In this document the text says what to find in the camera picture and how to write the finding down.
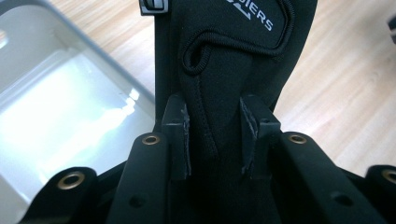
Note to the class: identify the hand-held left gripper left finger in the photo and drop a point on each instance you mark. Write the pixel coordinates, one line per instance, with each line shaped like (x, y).
(176, 137)

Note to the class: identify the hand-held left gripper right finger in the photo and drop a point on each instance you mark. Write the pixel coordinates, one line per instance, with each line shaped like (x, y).
(260, 137)

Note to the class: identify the black neoprene glove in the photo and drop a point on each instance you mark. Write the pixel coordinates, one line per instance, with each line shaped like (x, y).
(224, 62)

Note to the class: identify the grey white plastic bin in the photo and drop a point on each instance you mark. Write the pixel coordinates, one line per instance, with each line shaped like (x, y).
(62, 118)

